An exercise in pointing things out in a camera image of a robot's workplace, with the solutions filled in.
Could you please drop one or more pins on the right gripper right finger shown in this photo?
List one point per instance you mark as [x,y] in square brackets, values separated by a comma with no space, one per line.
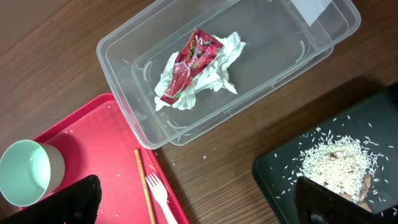
[316,204]

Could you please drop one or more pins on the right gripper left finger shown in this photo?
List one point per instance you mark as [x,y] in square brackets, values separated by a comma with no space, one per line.
[77,203]

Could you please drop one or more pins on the rice and peanut scraps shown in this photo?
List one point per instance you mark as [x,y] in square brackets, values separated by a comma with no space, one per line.
[342,165]

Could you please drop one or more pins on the white tissue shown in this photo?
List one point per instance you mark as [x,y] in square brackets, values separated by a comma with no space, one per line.
[213,77]

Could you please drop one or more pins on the red snack wrapper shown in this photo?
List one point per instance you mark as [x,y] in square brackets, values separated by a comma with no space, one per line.
[200,50]

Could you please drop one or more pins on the clear plastic waste bin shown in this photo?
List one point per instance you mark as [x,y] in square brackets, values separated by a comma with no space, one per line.
[283,39]

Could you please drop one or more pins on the small green bowl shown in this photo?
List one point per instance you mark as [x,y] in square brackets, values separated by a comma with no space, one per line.
[29,171]

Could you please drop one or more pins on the red plastic serving tray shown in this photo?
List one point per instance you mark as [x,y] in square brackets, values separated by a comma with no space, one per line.
[96,139]

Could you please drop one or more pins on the wooden chopstick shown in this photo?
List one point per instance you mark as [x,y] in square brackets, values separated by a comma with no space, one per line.
[144,186]

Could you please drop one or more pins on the white plastic fork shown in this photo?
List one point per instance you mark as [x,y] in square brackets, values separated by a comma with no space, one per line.
[161,196]

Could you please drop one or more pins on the black plastic tray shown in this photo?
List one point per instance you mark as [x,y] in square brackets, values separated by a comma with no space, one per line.
[357,140]

